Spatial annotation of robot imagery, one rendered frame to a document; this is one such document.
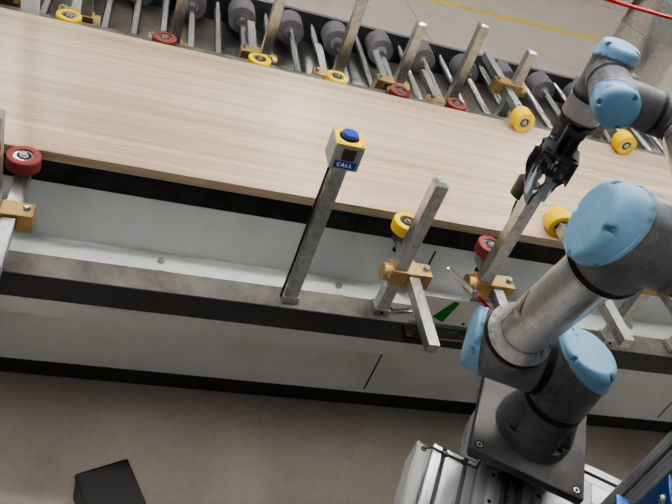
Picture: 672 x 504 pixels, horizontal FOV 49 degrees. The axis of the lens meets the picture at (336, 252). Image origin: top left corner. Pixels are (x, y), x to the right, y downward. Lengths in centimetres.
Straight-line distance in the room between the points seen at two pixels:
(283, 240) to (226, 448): 76
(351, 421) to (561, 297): 171
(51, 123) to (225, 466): 117
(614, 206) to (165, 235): 141
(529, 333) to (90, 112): 137
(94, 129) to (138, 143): 12
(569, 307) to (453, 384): 166
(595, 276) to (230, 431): 175
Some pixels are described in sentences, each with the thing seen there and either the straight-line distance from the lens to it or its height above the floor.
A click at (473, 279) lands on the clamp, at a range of 206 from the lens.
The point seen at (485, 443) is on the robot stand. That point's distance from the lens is 143.
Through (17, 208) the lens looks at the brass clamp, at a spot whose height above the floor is 87.
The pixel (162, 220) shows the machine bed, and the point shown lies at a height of 73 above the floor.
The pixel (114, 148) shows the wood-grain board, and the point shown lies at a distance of 202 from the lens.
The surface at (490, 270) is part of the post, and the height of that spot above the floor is 92.
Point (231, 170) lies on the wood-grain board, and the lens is 204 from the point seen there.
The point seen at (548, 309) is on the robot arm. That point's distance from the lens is 114.
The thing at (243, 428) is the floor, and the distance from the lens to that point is 258.
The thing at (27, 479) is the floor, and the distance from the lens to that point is 240.
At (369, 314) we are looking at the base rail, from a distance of 206.
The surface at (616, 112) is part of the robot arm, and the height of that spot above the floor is 161.
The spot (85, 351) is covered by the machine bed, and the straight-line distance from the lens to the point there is 247.
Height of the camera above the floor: 204
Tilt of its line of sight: 37 degrees down
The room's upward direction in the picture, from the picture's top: 22 degrees clockwise
